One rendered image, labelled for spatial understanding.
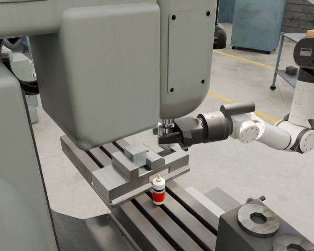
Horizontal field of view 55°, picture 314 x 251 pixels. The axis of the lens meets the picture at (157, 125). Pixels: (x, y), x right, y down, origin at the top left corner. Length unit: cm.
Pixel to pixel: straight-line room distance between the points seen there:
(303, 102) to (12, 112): 88
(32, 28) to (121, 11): 14
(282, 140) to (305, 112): 12
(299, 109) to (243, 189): 165
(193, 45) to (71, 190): 214
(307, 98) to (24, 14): 86
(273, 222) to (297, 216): 183
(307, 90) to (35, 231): 87
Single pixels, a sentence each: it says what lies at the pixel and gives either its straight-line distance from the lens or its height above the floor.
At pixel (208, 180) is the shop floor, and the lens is 270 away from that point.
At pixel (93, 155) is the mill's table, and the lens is 128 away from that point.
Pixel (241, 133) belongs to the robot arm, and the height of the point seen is 124.
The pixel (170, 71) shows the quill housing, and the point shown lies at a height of 146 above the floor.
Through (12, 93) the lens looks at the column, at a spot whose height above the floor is 150.
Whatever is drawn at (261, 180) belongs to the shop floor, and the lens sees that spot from 281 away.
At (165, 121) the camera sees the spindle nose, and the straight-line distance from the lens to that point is 79.
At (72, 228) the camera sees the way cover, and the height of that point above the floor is 96.
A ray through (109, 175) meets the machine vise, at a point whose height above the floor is 103.
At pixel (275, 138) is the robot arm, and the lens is 101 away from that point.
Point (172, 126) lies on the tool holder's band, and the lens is 81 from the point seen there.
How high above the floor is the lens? 165
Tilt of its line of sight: 28 degrees down
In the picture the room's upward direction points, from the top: straight up
